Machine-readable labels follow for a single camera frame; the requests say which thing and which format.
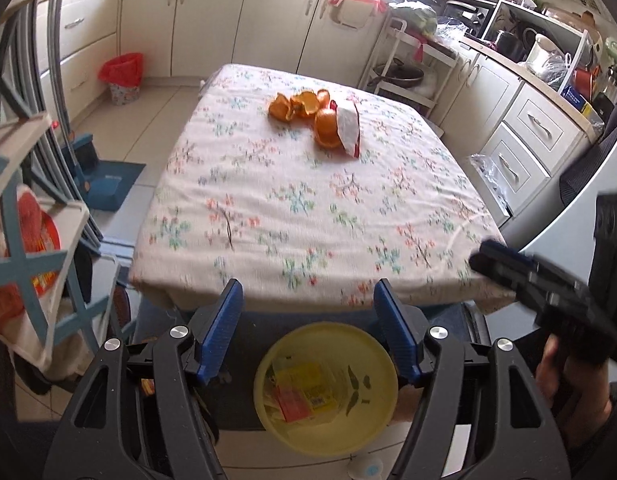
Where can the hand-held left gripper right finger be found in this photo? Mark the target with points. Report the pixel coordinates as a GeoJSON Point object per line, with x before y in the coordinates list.
{"type": "Point", "coordinates": [396, 330]}

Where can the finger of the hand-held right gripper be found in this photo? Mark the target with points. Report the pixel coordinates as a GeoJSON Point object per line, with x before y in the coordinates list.
{"type": "Point", "coordinates": [508, 255]}
{"type": "Point", "coordinates": [503, 277]}

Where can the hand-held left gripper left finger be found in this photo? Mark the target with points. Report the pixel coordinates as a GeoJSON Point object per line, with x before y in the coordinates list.
{"type": "Point", "coordinates": [221, 330]}

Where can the yellow packet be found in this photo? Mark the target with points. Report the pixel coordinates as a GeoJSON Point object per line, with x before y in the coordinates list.
{"type": "Point", "coordinates": [308, 380]}

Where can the red packet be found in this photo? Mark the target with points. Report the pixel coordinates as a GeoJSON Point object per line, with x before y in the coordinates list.
{"type": "Point", "coordinates": [294, 406]}

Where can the yellow plastic basin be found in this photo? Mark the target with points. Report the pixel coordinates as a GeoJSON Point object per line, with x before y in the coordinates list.
{"type": "Point", "coordinates": [298, 435]}

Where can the white and red wrapper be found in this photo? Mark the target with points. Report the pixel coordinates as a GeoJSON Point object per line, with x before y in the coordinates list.
{"type": "Point", "coordinates": [348, 127]}

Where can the person's right forearm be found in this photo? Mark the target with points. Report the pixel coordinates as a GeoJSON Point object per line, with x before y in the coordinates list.
{"type": "Point", "coordinates": [598, 435]}

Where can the person's right hand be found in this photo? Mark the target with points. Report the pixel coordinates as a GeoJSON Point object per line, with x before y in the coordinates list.
{"type": "Point", "coordinates": [553, 370]}

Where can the cream drawer cabinet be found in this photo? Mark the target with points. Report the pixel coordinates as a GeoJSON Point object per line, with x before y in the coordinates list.
{"type": "Point", "coordinates": [83, 55]}
{"type": "Point", "coordinates": [518, 130]}

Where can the white round lid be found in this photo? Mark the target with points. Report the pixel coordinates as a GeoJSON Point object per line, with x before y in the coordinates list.
{"type": "Point", "coordinates": [366, 469]}

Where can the floral tablecloth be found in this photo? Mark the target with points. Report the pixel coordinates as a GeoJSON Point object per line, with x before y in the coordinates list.
{"type": "Point", "coordinates": [288, 200]}

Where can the blue box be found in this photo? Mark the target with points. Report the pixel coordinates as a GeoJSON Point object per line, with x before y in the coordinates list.
{"type": "Point", "coordinates": [575, 99]}

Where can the blue dustpan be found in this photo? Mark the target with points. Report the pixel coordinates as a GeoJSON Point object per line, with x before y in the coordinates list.
{"type": "Point", "coordinates": [113, 185]}

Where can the red pot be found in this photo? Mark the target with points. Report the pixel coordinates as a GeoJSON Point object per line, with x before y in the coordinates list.
{"type": "Point", "coordinates": [583, 80]}

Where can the white trolley cart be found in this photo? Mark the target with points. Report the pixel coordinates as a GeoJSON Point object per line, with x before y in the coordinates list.
{"type": "Point", "coordinates": [441, 75]}

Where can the white kettle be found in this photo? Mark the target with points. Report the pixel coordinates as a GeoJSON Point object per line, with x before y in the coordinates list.
{"type": "Point", "coordinates": [540, 52]}

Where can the black pot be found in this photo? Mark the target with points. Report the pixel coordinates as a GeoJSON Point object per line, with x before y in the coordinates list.
{"type": "Point", "coordinates": [510, 45]}

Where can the red plastic bag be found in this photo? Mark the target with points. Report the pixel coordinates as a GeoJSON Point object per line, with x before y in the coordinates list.
{"type": "Point", "coordinates": [31, 240]}

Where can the blue and white shelf rack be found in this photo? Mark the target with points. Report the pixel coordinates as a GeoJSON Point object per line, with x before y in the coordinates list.
{"type": "Point", "coordinates": [18, 270]}

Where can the black wok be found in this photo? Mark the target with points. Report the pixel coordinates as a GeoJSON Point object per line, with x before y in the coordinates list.
{"type": "Point", "coordinates": [398, 74]}

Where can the white countertop shelf rack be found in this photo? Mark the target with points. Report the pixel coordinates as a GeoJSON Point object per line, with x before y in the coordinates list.
{"type": "Point", "coordinates": [578, 45]}

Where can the blue broom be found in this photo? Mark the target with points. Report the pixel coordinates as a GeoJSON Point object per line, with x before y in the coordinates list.
{"type": "Point", "coordinates": [81, 157]}

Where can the crinkled clear bag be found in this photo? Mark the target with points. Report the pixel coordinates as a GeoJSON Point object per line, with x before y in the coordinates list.
{"type": "Point", "coordinates": [453, 34]}

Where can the black countertop oven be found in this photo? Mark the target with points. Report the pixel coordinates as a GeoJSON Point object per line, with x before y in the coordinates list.
{"type": "Point", "coordinates": [468, 15]}

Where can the bag of green vegetables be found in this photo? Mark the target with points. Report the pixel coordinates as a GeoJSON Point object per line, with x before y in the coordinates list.
{"type": "Point", "coordinates": [413, 17]}

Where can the patterned bin with red bag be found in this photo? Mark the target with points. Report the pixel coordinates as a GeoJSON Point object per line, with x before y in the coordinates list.
{"type": "Point", "coordinates": [121, 77]}

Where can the white hanging bin red bag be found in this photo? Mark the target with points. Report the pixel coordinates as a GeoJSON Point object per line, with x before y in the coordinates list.
{"type": "Point", "coordinates": [356, 7]}

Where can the cream door cabinets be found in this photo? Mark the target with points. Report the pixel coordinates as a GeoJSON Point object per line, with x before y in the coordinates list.
{"type": "Point", "coordinates": [238, 20]}

